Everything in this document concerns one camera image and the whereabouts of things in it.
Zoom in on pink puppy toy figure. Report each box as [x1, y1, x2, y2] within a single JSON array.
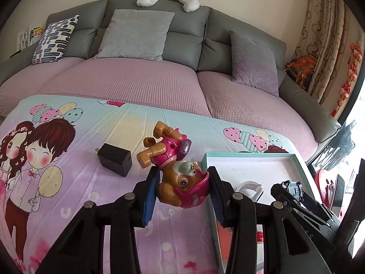
[[137, 121, 209, 208]]

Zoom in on grey sofa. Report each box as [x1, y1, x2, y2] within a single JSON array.
[[3, 0, 340, 147]]

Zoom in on smartphone on stand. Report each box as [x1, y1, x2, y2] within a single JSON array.
[[327, 174, 345, 218]]

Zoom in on orange toy by curtain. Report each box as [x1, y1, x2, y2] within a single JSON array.
[[284, 55, 317, 91]]

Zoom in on black power adapter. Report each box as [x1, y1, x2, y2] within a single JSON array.
[[96, 144, 132, 177]]

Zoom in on cartoon printed table cloth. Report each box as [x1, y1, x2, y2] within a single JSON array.
[[1, 95, 296, 273]]

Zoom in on light grey cushion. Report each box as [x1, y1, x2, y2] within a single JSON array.
[[95, 9, 175, 62]]

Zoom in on grey purple cushion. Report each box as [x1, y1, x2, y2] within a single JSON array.
[[229, 30, 279, 97]]

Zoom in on books beside sofa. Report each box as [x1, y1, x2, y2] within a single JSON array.
[[17, 27, 44, 51]]

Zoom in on red plastic stool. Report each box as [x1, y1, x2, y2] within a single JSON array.
[[314, 169, 336, 209]]

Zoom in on teal white box lid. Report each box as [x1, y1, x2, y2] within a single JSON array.
[[202, 152, 321, 273]]

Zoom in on beige patterned curtain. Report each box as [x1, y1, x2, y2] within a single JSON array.
[[293, 0, 351, 105]]

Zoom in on white smartwatch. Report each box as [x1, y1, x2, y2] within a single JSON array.
[[236, 181, 263, 202]]

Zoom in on black white patterned cushion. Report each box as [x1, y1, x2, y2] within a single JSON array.
[[31, 14, 80, 65]]

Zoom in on black toy car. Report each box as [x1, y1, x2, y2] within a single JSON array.
[[282, 181, 304, 202]]

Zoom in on pink sofa cover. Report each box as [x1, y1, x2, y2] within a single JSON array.
[[1, 58, 318, 159]]

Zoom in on red chinese knot decoration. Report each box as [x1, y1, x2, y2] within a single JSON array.
[[331, 41, 363, 118]]

